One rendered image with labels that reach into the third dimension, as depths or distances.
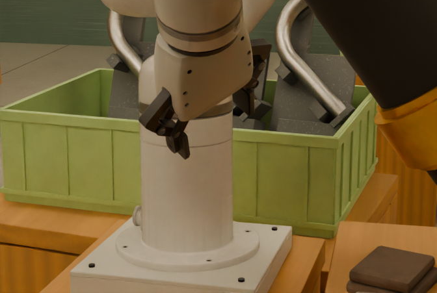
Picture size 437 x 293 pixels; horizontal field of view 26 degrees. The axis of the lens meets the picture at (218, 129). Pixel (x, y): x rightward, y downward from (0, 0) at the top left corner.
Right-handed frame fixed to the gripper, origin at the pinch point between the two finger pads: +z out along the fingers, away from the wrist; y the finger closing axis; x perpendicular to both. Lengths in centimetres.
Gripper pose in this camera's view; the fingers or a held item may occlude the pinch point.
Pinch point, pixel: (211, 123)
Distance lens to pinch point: 105.0
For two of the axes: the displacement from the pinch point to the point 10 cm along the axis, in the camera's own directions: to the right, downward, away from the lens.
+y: -7.8, 5.2, -3.5
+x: 6.2, 5.9, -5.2
